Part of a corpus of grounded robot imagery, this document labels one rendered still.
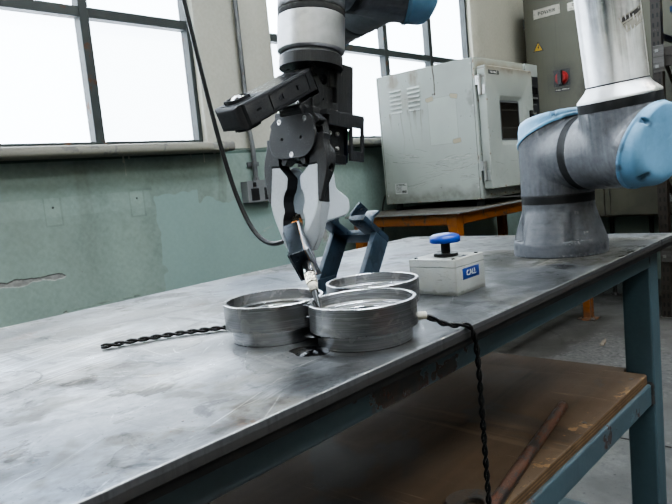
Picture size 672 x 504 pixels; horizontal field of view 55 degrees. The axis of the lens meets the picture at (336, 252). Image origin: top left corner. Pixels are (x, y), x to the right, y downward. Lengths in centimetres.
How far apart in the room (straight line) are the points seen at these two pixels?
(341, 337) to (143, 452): 22
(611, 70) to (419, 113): 213
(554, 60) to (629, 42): 365
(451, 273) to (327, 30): 32
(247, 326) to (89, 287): 171
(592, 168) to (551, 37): 369
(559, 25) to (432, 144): 186
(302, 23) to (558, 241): 56
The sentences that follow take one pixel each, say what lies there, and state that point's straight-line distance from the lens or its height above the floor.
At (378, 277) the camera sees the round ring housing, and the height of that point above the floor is 83.
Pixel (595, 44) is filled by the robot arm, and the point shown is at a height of 111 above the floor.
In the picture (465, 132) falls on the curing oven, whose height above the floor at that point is 111.
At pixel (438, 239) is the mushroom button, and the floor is 87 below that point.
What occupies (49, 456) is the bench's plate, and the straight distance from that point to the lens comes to 46.
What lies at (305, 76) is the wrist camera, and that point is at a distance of 71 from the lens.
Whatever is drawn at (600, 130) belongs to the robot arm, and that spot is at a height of 99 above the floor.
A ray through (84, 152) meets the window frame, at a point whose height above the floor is 112.
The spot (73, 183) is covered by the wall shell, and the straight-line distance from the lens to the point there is 231.
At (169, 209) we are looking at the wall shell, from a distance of 248.
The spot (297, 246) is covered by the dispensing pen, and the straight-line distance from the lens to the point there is 67.
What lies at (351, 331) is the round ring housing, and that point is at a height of 82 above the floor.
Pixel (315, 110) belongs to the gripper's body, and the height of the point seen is 103.
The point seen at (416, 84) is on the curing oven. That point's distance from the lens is 310.
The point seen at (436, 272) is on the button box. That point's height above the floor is 83.
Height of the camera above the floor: 96
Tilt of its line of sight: 6 degrees down
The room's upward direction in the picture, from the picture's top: 6 degrees counter-clockwise
